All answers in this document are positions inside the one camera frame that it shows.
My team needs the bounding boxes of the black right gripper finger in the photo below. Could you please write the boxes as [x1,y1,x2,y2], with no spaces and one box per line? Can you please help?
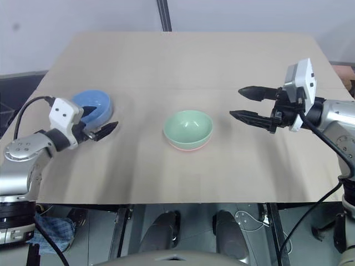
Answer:
[238,85,278,103]
[229,110,274,131]

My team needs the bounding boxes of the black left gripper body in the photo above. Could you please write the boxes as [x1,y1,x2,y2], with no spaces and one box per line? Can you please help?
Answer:
[72,121,97,144]

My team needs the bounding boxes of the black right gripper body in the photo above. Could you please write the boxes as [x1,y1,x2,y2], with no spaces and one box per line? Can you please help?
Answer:
[270,86,306,135]

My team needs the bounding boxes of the blue bowl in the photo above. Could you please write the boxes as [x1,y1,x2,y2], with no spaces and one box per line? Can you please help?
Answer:
[71,89,114,130]

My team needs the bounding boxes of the green bowl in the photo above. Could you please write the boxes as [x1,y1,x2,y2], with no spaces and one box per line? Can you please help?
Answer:
[163,110,214,149]

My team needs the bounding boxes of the pink bowl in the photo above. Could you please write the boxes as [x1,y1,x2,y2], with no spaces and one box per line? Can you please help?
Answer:
[166,135,213,152]

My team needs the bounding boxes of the dark furniture piece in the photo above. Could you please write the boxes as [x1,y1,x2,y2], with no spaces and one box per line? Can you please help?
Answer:
[0,70,47,137]

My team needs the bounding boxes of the black table leg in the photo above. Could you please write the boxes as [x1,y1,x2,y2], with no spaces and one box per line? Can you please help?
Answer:
[265,203,291,266]
[109,204,134,262]

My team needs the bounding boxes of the silver metal plate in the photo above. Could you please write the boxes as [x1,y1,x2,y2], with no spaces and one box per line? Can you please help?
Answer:
[234,209,265,231]

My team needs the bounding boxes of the blue checked cloth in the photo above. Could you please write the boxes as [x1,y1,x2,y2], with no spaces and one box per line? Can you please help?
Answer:
[33,212,77,253]

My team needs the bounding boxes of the dark rounded shape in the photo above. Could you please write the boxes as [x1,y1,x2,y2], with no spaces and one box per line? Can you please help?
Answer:
[139,209,181,253]

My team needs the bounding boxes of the grey robot torso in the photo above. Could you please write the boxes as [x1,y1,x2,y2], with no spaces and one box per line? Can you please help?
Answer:
[93,249,250,266]

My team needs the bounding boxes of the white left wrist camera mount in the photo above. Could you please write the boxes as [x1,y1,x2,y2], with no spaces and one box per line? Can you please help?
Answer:
[49,97,85,150]

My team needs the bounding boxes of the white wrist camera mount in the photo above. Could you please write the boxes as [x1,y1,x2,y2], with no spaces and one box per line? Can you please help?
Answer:
[282,58,318,132]
[49,97,85,150]

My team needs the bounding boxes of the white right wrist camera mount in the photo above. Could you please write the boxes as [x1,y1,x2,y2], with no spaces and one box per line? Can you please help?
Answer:
[282,58,318,132]

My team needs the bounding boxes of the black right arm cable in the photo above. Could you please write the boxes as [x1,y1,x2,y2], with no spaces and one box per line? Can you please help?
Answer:
[278,94,355,266]

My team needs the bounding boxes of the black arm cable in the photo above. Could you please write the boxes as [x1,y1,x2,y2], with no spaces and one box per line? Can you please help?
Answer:
[13,95,57,139]
[278,94,355,266]

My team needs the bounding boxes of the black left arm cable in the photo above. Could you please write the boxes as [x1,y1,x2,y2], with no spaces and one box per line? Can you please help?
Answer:
[13,95,57,139]

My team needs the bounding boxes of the thin black cable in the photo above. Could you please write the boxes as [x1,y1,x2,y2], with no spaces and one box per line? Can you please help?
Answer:
[33,212,70,266]

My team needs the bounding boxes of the dark vertical post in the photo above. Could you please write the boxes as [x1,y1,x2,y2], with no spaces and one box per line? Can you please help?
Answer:
[156,0,174,33]

